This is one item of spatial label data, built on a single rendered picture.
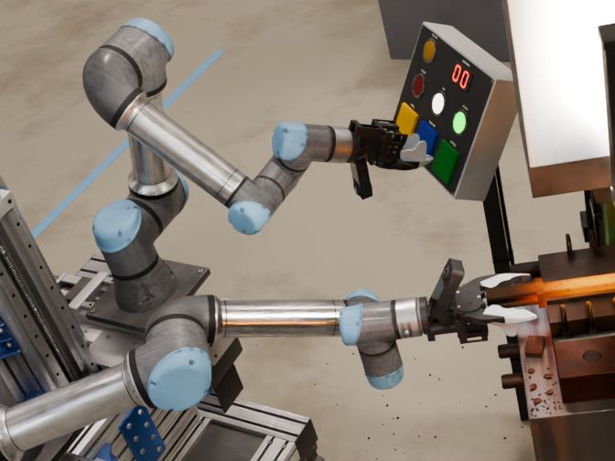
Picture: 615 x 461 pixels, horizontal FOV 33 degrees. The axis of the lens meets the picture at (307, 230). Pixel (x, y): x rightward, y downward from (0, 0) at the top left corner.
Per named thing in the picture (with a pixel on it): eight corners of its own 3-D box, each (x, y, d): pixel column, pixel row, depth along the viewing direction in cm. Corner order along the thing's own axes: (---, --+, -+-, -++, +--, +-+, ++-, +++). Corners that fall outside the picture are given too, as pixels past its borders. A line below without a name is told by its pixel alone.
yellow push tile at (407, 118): (406, 145, 236) (416, 115, 233) (392, 130, 242) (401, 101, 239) (413, 145, 237) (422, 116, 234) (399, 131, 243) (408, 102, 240)
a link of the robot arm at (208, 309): (141, 324, 207) (373, 321, 217) (143, 360, 198) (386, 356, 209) (143, 278, 200) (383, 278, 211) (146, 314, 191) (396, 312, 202)
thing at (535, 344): (528, 339, 188) (528, 335, 188) (544, 340, 187) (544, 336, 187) (525, 357, 185) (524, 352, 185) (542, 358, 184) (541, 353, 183)
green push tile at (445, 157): (446, 185, 220) (457, 154, 217) (431, 169, 226) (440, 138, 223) (453, 185, 221) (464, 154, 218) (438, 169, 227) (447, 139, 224)
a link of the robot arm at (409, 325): (394, 290, 192) (395, 320, 186) (419, 287, 192) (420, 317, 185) (402, 319, 197) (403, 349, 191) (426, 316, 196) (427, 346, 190)
